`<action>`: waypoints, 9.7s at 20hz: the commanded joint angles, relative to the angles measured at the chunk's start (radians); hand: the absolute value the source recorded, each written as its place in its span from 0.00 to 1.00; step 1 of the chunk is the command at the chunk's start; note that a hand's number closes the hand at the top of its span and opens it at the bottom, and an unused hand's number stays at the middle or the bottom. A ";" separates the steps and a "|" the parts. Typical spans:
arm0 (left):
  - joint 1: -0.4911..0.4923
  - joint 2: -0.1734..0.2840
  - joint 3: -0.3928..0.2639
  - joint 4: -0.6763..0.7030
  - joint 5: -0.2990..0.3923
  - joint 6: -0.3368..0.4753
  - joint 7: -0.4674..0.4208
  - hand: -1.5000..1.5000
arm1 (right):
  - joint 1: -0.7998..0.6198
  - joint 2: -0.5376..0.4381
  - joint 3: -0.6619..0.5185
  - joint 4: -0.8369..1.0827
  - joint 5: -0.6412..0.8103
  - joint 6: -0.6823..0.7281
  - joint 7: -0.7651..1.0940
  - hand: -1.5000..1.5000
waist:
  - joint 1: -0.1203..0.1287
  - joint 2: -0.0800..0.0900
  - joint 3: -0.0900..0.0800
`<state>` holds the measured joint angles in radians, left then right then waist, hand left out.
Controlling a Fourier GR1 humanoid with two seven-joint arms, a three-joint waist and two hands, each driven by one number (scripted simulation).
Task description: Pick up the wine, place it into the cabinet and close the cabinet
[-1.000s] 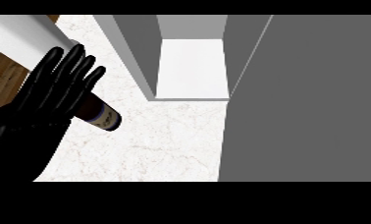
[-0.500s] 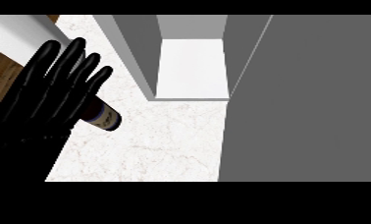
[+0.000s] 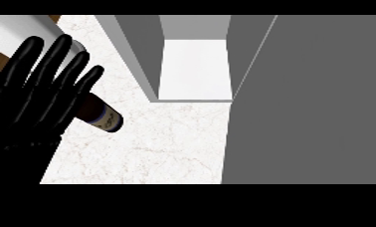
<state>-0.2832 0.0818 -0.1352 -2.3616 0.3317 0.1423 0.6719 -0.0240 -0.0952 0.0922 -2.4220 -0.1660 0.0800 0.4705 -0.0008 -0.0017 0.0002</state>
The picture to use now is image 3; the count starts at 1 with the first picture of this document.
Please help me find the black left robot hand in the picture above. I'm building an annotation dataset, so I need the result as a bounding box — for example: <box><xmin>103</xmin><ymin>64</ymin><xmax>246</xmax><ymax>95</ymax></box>
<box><xmin>0</xmin><ymin>34</ymin><xmax>105</xmax><ymax>185</ymax></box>

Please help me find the dark wine bottle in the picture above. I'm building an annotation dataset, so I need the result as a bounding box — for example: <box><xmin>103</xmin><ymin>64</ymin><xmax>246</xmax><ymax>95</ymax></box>
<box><xmin>74</xmin><ymin>93</ymin><xmax>125</xmax><ymax>133</ymax></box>

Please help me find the grey open cabinet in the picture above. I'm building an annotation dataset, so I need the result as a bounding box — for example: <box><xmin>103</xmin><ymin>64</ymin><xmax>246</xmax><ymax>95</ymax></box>
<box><xmin>94</xmin><ymin>15</ymin><xmax>278</xmax><ymax>104</ymax></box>

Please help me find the dark grey cabinet door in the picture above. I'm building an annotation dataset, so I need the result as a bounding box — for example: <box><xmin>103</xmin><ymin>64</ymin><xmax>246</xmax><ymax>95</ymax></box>
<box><xmin>219</xmin><ymin>15</ymin><xmax>376</xmax><ymax>185</ymax></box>

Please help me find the white cylindrical appliance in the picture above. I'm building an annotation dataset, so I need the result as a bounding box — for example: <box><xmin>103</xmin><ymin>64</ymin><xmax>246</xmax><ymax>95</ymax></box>
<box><xmin>0</xmin><ymin>15</ymin><xmax>88</xmax><ymax>73</ymax></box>

